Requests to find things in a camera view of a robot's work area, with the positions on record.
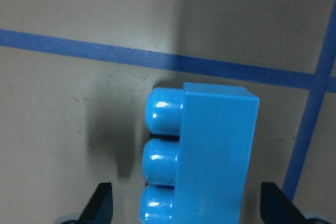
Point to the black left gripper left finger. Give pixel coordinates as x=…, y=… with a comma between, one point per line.
x=99, y=209

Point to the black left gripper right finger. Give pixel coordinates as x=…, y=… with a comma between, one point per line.
x=275, y=207

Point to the blue toy block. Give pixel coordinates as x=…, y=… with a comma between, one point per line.
x=196, y=165

